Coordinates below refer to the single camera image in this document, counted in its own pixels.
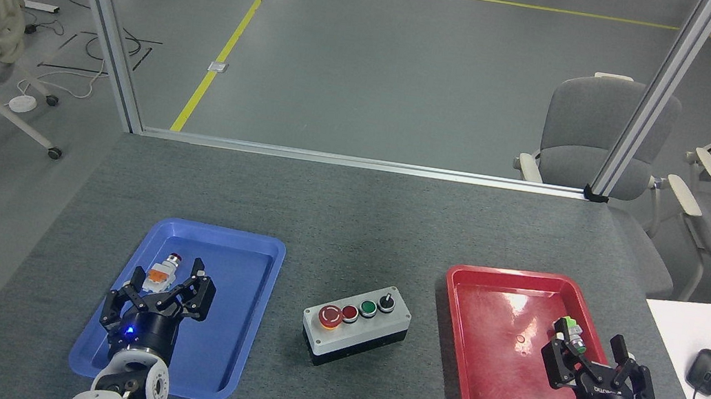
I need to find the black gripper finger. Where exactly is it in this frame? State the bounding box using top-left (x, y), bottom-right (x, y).
top-left (601, 333), bottom-right (666, 399)
top-left (161, 254), bottom-right (220, 325)
top-left (536, 329), bottom-right (594, 394)
top-left (99, 262), bottom-right (155, 332)

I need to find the blue plastic tray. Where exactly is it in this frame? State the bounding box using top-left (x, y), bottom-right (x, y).
top-left (65, 206), bottom-right (289, 399)

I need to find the grey four-button control box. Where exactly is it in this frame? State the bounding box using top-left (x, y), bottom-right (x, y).
top-left (296, 274), bottom-right (417, 378)

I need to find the red push button orange block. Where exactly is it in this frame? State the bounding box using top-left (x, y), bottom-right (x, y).
top-left (143, 250), bottom-right (185, 294)

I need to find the red plastic tray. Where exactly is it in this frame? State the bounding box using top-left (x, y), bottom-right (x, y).
top-left (429, 259), bottom-right (655, 399)

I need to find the black computer mouse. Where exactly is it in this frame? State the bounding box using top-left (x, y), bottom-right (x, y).
top-left (683, 346), bottom-right (711, 397)

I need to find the round white floor socket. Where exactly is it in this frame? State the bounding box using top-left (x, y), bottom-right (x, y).
top-left (8, 93), bottom-right (39, 116)

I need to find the green push button switch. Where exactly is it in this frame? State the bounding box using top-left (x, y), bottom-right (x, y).
top-left (548, 314), bottom-right (592, 361)

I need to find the black corner bracket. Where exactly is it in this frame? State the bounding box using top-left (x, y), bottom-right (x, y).
top-left (582, 183), bottom-right (610, 205)

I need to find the white floor cable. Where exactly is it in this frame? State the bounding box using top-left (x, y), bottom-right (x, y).
top-left (15, 45), bottom-right (113, 111)

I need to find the silver aluminium rail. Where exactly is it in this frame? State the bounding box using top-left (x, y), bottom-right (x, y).
top-left (138, 125), bottom-right (590, 201)

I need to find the silver aluminium post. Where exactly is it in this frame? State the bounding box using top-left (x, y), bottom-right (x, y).
top-left (33, 0), bottom-right (161, 135)
top-left (589, 0), bottom-right (711, 210)

